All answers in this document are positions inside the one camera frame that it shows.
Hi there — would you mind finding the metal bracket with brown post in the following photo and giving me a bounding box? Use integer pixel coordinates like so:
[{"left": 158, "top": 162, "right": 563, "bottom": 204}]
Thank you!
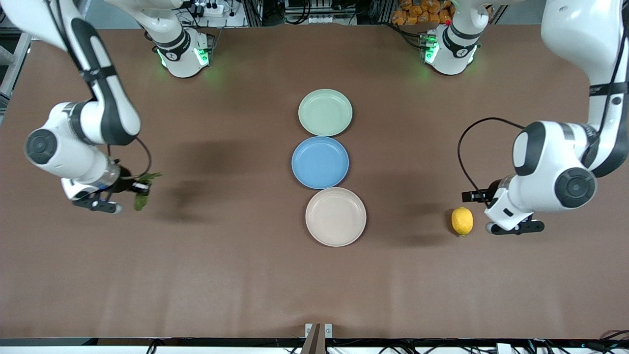
[{"left": 301, "top": 323, "right": 333, "bottom": 354}]

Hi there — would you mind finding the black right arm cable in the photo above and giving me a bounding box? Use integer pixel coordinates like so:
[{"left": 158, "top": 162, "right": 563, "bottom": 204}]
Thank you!
[{"left": 44, "top": 0, "right": 152, "bottom": 180}]

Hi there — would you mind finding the green lettuce leaf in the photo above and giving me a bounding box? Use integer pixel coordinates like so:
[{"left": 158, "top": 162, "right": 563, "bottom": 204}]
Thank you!
[{"left": 134, "top": 172, "right": 163, "bottom": 211}]

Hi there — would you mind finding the pale green round plate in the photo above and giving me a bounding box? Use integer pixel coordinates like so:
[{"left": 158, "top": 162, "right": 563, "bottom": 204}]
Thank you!
[{"left": 298, "top": 88, "right": 353, "bottom": 137}]

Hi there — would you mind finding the blue round plate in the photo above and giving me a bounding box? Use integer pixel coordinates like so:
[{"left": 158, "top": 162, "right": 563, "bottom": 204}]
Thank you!
[{"left": 291, "top": 136, "right": 350, "bottom": 190}]

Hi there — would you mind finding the aluminium frame profile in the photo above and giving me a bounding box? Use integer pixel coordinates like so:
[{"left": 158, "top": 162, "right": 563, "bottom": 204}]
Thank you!
[{"left": 0, "top": 27, "right": 33, "bottom": 106}]

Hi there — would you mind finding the white power strip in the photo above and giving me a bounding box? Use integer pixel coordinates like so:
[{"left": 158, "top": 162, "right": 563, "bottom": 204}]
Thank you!
[{"left": 194, "top": 1, "right": 228, "bottom": 18}]

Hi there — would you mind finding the beige round plate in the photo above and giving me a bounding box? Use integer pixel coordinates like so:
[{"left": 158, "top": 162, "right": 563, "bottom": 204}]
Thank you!
[{"left": 305, "top": 187, "right": 367, "bottom": 247}]

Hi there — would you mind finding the bag of orange items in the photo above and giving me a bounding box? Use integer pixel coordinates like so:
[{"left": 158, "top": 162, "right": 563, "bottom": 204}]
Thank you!
[{"left": 392, "top": 0, "right": 455, "bottom": 26}]

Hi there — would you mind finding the yellow lemon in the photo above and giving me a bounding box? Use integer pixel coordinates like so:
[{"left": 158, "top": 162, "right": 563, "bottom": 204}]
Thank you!
[{"left": 451, "top": 207, "right": 474, "bottom": 236}]

